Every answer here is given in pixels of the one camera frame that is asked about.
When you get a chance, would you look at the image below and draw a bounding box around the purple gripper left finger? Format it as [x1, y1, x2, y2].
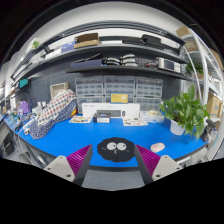
[44, 145, 93, 186]

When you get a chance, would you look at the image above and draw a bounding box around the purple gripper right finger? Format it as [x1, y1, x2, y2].
[134, 145, 182, 184]

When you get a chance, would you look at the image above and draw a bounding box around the pink computer mouse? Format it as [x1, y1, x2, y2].
[150, 143, 165, 153]

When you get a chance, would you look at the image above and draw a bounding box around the black round cartoon mouse pad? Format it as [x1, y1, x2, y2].
[97, 137, 134, 162]

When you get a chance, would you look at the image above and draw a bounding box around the left sticker sheet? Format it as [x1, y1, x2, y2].
[69, 116, 92, 123]

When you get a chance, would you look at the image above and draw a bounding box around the sticker sheet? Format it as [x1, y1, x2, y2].
[123, 118, 148, 127]
[69, 116, 92, 123]

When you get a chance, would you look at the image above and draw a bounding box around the clear plastic box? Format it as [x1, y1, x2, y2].
[140, 110, 164, 123]

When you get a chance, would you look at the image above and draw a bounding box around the right sticker sheet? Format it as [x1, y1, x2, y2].
[123, 118, 148, 127]

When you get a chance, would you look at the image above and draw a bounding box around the small black box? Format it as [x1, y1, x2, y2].
[93, 113, 110, 123]

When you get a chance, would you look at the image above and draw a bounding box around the green potted plant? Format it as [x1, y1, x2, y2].
[160, 85, 210, 139]

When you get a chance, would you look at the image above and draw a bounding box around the patterned fabric cover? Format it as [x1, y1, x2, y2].
[29, 89, 77, 140]

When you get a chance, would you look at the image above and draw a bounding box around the white long keyboard box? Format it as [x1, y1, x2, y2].
[82, 103, 140, 118]

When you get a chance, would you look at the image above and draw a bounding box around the right clear drawer organizer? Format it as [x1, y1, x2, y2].
[135, 77, 163, 111]

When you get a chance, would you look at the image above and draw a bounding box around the clear drawer organizer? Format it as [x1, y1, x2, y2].
[135, 77, 163, 111]
[75, 76, 103, 114]
[104, 76, 135, 103]

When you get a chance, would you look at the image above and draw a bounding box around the purple bag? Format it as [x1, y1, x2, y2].
[18, 101, 30, 116]

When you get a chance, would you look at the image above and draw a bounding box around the yellow label card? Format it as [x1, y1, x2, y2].
[111, 93, 128, 103]

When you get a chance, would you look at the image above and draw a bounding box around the left clear drawer organizer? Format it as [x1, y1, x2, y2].
[75, 76, 103, 114]

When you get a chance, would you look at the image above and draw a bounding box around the white basket crate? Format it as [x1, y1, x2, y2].
[50, 82, 69, 98]

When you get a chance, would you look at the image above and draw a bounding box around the middle clear drawer organizer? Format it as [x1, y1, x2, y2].
[104, 76, 135, 103]

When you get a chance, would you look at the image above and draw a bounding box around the grey instrument on shelf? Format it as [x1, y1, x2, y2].
[157, 57, 181, 73]

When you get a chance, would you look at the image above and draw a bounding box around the white metal rack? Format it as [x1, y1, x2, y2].
[181, 27, 223, 105]

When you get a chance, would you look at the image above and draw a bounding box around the cardboard box on shelf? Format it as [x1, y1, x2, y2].
[74, 33, 100, 49]

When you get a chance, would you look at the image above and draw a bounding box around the black wall shelf unit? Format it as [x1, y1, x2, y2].
[10, 20, 187, 86]

